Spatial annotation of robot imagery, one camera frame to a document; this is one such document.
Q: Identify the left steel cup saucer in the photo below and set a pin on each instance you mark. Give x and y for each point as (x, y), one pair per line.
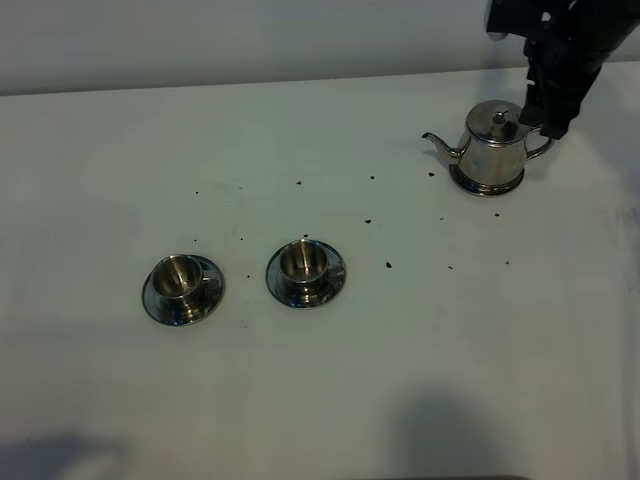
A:
(183, 315)

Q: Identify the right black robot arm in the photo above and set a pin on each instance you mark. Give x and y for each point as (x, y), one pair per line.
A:
(626, 21)

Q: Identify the right steel cup saucer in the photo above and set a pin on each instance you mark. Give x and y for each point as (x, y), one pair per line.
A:
(296, 300)

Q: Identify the steel cup saucer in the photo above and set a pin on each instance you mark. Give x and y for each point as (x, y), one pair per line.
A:
(296, 300)
(183, 315)

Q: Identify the stainless steel teapot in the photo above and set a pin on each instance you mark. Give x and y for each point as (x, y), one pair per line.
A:
(493, 149)

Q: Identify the steel teapot saucer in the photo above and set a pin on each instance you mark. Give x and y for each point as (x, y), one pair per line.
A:
(481, 189)

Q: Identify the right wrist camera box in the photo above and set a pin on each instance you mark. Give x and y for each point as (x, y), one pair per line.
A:
(511, 17)

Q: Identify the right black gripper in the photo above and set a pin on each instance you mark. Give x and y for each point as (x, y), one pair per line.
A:
(569, 48)

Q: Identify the left stainless steel teacup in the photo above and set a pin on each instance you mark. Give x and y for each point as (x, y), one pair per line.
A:
(178, 280)

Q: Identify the right stainless steel teacup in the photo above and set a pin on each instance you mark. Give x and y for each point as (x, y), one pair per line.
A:
(309, 266)

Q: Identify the stainless steel teacup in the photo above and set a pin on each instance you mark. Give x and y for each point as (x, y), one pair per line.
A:
(309, 266)
(178, 280)

